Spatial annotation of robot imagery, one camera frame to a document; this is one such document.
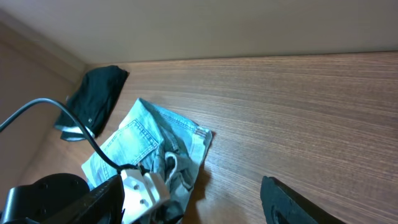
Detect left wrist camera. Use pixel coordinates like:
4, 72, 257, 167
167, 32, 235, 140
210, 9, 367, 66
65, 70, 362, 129
121, 169, 170, 223

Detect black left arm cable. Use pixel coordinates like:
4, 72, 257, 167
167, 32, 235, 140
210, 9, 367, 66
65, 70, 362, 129
0, 98, 137, 175

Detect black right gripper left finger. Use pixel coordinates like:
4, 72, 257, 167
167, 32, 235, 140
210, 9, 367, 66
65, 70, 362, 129
43, 174, 124, 224

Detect folded black garment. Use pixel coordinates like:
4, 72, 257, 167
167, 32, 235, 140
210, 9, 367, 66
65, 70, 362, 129
66, 65, 129, 138

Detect light blue denim shorts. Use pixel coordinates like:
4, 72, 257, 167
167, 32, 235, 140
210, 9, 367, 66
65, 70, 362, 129
100, 98, 212, 223

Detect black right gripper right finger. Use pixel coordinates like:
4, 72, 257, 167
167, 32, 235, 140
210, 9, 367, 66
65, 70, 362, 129
260, 176, 344, 224

